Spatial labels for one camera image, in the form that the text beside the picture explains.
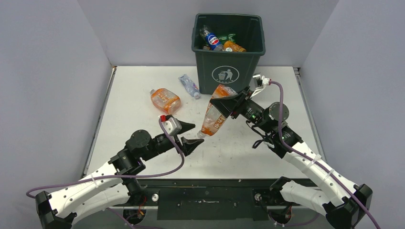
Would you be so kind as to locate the dark green plastic trash bin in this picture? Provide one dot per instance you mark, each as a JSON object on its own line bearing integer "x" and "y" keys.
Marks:
{"x": 233, "y": 69}

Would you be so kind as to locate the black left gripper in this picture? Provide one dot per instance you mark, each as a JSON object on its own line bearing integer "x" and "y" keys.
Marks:
{"x": 187, "y": 145}

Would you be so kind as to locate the orange tea bottle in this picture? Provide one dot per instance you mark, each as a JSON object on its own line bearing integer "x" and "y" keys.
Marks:
{"x": 230, "y": 46}

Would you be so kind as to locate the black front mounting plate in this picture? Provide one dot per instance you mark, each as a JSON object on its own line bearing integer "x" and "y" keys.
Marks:
{"x": 208, "y": 199}

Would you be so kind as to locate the crushed orange bottle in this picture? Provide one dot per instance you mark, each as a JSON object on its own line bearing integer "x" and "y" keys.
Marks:
{"x": 165, "y": 100}
{"x": 213, "y": 119}

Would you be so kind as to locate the green plastic bottle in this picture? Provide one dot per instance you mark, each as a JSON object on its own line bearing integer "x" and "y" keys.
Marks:
{"x": 229, "y": 37}

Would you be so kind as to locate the crushed clear bottle white cap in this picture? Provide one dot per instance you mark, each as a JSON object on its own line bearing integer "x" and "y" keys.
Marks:
{"x": 190, "y": 86}

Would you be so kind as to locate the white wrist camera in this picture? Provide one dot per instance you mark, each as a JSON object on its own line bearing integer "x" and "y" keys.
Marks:
{"x": 260, "y": 82}
{"x": 170, "y": 124}

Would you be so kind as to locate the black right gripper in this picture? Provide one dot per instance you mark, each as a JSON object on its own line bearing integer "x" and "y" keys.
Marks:
{"x": 226, "y": 105}

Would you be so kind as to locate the Pepsi bottle blue label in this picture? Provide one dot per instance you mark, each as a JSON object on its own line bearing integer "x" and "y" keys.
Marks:
{"x": 210, "y": 38}

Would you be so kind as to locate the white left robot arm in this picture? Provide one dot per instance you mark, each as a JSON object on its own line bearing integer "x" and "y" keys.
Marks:
{"x": 116, "y": 181}

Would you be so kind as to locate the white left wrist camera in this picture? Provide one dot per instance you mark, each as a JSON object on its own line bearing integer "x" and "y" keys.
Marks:
{"x": 170, "y": 124}

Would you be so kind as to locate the bottles inside bin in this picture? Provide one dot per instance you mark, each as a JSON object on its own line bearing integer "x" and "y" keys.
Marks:
{"x": 206, "y": 47}

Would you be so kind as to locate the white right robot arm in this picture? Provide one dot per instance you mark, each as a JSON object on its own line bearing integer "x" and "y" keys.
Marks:
{"x": 280, "y": 138}

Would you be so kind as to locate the aluminium rail frame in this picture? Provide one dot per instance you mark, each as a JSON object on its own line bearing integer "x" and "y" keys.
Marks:
{"x": 303, "y": 91}

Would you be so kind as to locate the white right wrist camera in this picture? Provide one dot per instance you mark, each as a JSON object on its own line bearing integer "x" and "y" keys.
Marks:
{"x": 260, "y": 82}

